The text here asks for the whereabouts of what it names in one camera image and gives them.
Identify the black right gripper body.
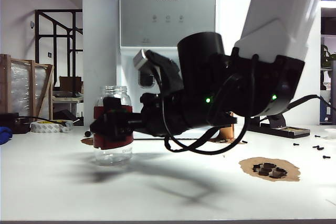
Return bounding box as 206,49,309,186
140,91,189,138

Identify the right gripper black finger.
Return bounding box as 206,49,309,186
89,111,144,143
102,97,124,114

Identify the clear bottle with red belts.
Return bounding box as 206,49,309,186
93,84,134,167

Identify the dark grey dispenser tap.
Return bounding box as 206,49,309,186
138,69,158,89

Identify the white AUX water dispenser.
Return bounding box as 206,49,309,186
114,0,223,141

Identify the wooden side table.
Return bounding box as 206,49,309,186
52,91,85,120

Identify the brown cardboard box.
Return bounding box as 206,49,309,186
59,76,84,93

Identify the copper orange canister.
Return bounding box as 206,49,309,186
219,124,234,140

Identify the white tape roll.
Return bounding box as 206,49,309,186
29,120,74,133

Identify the white backdrop board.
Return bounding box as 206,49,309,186
82,0,321,127

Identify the wooden crate with plastic wrap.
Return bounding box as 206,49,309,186
0,54,55,121

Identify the large brown patch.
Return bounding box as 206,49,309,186
238,156,301,183

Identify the black metal stair railing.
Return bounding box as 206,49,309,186
35,9,84,88

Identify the black box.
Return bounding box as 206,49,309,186
0,113,32,135

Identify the blue cloth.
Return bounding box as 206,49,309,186
0,126,14,146

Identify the black soldering iron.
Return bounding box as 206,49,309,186
267,94,326,130

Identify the blue box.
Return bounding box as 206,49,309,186
320,104,336,125

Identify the white dish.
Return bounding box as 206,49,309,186
324,128,336,141

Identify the green potted plant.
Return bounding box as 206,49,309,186
320,42,336,70

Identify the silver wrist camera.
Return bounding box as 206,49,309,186
132,48,184,93

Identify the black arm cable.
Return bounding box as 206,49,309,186
154,53,260,155

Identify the grey post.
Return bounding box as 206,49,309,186
330,60,336,109

